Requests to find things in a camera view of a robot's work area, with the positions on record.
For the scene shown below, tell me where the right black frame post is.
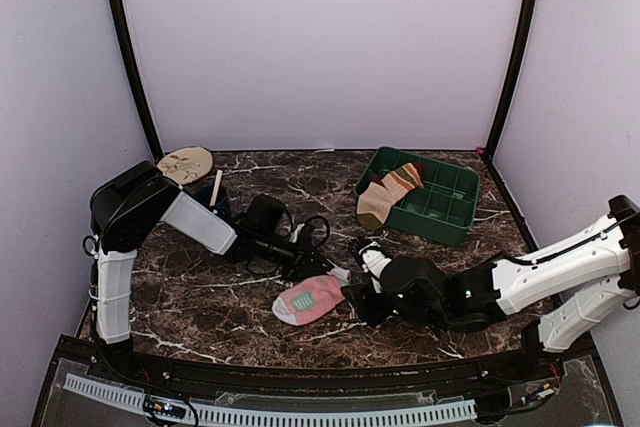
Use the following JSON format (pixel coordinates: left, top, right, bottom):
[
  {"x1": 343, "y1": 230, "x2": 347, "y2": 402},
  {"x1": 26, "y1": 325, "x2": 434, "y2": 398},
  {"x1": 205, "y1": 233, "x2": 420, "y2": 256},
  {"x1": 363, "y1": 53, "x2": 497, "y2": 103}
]
[{"x1": 484, "y1": 0, "x2": 536, "y2": 162}]

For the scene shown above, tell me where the pink patterned sock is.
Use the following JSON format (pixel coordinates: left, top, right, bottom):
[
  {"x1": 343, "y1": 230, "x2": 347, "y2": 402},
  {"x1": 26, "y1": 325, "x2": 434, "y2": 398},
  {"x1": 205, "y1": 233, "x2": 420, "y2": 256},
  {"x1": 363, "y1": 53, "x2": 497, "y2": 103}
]
[{"x1": 272, "y1": 267, "x2": 351, "y2": 327}]

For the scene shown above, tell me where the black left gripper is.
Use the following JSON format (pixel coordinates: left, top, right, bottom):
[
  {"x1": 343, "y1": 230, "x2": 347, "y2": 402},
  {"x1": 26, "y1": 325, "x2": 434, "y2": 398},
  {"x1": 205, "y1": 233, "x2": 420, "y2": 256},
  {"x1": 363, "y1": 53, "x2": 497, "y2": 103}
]
[{"x1": 256, "y1": 231, "x2": 334, "y2": 281}]

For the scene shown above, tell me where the beige striped sock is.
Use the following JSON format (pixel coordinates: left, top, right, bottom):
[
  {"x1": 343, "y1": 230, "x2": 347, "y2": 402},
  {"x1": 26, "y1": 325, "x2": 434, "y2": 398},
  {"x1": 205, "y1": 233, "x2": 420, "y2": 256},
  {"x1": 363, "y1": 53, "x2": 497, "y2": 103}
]
[{"x1": 356, "y1": 162, "x2": 424, "y2": 231}]

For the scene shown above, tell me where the black frame post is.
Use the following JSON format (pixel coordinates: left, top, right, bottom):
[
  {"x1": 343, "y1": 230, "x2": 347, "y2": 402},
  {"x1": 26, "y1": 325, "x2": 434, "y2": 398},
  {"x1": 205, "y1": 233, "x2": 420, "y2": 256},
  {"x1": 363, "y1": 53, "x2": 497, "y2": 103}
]
[
  {"x1": 484, "y1": 0, "x2": 536, "y2": 162},
  {"x1": 108, "y1": 0, "x2": 164, "y2": 161}
]

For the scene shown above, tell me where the green compartment tray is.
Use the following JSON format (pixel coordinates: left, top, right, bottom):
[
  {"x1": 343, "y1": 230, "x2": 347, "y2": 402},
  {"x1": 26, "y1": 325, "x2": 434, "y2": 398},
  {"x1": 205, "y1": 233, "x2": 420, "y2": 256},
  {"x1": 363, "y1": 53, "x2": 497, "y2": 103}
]
[{"x1": 354, "y1": 147, "x2": 480, "y2": 246}]

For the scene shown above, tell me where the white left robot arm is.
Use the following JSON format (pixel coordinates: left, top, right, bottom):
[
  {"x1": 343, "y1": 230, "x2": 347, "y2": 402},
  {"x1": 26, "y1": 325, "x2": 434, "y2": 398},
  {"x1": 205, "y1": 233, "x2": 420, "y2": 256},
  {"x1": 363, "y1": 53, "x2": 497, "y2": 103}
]
[{"x1": 90, "y1": 161, "x2": 334, "y2": 383}]

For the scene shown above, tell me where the wooden stick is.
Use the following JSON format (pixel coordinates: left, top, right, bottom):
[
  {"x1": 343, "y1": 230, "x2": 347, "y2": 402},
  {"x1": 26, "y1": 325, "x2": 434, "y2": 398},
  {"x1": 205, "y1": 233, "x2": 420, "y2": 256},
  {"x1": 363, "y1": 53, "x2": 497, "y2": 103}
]
[{"x1": 209, "y1": 169, "x2": 223, "y2": 207}]

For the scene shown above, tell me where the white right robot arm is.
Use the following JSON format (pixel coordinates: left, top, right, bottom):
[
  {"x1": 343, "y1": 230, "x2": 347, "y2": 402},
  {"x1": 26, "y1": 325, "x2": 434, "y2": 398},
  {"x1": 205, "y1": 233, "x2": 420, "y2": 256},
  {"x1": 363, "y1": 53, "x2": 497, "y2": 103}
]
[{"x1": 342, "y1": 195, "x2": 639, "y2": 381}]

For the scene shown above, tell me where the dark blue mug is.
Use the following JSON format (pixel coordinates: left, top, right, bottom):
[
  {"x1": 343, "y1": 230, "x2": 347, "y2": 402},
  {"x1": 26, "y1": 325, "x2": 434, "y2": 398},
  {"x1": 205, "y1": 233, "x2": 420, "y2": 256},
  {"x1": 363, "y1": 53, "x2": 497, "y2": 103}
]
[{"x1": 195, "y1": 184, "x2": 232, "y2": 220}]

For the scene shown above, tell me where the white slotted cable duct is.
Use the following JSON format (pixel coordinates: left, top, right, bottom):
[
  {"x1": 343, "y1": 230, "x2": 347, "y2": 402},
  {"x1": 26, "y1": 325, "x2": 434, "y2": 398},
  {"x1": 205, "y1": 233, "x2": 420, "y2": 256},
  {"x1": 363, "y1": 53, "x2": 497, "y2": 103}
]
[{"x1": 62, "y1": 374, "x2": 478, "y2": 427}]

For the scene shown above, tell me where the black front rail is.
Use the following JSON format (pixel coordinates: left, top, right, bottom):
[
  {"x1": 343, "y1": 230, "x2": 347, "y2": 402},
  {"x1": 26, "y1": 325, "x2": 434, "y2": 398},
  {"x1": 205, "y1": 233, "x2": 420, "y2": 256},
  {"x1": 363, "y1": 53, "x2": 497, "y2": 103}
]
[{"x1": 133, "y1": 352, "x2": 516, "y2": 396}]

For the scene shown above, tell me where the left black frame post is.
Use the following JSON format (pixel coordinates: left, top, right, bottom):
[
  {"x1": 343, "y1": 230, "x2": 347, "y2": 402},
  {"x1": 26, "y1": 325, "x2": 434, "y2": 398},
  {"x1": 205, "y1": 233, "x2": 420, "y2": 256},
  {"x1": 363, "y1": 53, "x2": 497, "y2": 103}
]
[{"x1": 108, "y1": 0, "x2": 164, "y2": 161}]

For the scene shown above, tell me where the beige embroidered round coaster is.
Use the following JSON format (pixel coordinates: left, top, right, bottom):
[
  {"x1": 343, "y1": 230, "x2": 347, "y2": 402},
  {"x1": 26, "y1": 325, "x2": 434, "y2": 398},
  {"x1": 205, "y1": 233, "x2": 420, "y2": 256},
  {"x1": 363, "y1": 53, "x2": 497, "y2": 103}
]
[{"x1": 157, "y1": 147, "x2": 213, "y2": 185}]

